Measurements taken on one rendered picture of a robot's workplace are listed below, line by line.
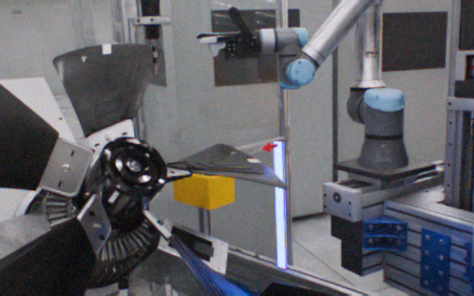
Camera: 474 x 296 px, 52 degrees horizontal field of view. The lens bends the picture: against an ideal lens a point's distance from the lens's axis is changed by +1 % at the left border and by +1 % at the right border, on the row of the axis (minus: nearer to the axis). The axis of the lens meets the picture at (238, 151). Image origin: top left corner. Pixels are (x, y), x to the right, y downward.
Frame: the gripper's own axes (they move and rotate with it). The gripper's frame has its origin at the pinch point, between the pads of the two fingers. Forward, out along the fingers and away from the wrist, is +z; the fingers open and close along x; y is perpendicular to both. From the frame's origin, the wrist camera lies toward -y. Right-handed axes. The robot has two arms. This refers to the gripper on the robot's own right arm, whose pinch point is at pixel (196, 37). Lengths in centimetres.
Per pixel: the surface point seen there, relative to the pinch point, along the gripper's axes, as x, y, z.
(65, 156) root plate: -78, 11, 25
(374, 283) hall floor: 85, 159, -101
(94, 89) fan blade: -59, 4, 22
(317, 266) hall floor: 115, 163, -74
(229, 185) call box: -31.1, 38.3, -6.1
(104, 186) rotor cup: -83, 15, 18
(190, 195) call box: -31, 41, 5
